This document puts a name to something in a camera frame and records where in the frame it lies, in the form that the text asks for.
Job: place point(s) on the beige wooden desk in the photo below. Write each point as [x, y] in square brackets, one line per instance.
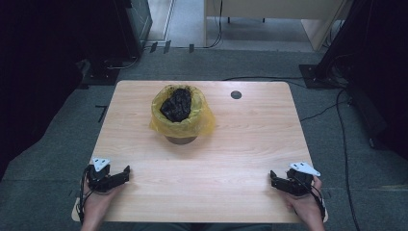
[275, 8]

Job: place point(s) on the person's left hand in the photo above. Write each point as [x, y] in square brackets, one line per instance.
[97, 203]

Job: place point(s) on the black angled floor tape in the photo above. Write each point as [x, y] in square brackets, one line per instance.
[102, 110]

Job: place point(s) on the person's right hand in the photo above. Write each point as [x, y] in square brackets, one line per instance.
[304, 207]

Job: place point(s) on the black floor tape strip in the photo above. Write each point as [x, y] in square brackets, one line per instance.
[191, 48]
[153, 47]
[167, 46]

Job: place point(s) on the dark curtain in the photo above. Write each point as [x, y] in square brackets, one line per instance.
[378, 64]
[35, 80]

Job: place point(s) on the black cabinet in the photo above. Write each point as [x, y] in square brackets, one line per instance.
[128, 22]

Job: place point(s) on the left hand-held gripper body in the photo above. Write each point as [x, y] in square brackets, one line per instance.
[98, 180]

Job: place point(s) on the black stand base plate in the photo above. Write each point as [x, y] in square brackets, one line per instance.
[102, 77]
[316, 78]

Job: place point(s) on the yellow plastic bin liner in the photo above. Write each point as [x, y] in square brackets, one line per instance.
[184, 126]

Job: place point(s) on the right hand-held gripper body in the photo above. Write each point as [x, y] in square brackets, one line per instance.
[300, 183]

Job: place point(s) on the black round table grommet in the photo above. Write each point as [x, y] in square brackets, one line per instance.
[236, 95]

